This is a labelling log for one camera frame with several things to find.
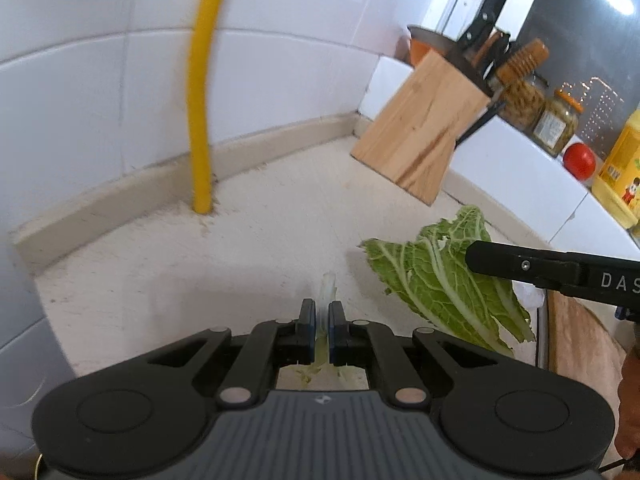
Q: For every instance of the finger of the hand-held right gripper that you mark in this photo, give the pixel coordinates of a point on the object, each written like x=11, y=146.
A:
x=510, y=262

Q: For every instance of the pickle jar orange lid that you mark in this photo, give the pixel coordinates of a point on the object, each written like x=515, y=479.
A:
x=555, y=125

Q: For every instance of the wooden cutting board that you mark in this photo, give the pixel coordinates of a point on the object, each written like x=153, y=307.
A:
x=585, y=345

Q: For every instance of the wooden knife block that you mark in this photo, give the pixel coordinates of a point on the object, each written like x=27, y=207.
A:
x=420, y=125

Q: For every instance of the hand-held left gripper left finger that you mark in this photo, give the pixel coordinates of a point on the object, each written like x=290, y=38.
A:
x=309, y=325

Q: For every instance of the yellow oil bottle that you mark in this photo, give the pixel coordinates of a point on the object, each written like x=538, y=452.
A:
x=620, y=180

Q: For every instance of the yellow pipe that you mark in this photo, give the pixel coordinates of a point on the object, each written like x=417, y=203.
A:
x=202, y=85

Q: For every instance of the glass jar of nuts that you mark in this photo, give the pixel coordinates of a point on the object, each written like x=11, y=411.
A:
x=522, y=105

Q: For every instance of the orange bowl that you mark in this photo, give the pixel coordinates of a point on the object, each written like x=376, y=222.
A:
x=419, y=55

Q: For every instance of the green napa cabbage leaf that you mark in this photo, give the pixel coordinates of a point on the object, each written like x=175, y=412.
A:
x=430, y=280

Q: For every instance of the person's right forearm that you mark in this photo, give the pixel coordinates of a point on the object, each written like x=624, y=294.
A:
x=630, y=400

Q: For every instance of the red tomato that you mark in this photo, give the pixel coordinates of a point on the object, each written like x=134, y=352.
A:
x=579, y=161

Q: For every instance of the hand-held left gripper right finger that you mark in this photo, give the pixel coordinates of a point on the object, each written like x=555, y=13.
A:
x=334, y=332

